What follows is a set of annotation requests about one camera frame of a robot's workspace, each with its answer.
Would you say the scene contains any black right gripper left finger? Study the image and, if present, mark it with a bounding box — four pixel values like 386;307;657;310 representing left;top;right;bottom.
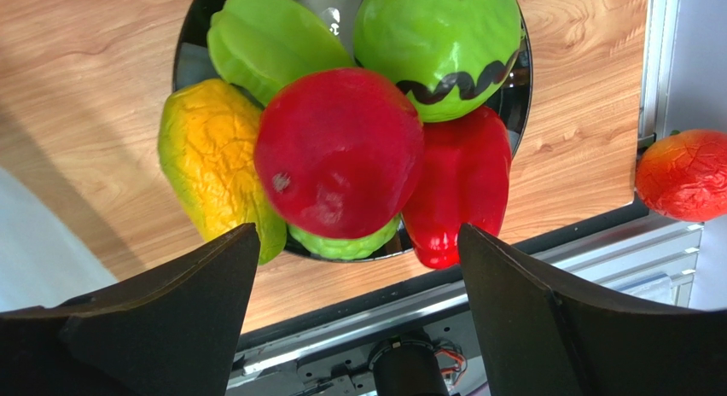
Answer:
1;224;260;395

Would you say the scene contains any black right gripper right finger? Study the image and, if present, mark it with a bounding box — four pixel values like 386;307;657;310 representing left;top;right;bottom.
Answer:
458;224;726;395

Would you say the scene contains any orange red wrinkled fruit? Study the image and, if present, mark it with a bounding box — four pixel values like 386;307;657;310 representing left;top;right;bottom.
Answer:
635;129;726;222

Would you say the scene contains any red apple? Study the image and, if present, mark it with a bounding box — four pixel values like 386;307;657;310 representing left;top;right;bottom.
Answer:
254;67;424;239

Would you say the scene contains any light blue printed plastic bag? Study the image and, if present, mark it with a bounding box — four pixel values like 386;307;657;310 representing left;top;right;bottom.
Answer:
1;170;118;312

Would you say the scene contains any red bell pepper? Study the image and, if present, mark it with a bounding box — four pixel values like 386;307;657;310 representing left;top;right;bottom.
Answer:
403;106;512;269

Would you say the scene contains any green custard apple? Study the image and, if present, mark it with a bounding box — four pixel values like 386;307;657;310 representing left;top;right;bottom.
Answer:
288;215;401;260

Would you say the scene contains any yellow green mango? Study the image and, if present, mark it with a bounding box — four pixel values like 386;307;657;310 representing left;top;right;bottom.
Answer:
157;79;287;265

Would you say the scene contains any green watermelon toy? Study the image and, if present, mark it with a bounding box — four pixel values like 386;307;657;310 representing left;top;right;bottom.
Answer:
352;0;523;123

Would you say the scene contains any light green starfruit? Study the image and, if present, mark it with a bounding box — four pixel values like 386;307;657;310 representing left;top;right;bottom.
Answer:
206;0;355;105

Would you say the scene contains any black round plate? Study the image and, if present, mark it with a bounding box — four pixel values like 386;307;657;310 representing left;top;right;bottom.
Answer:
158;0;532;269

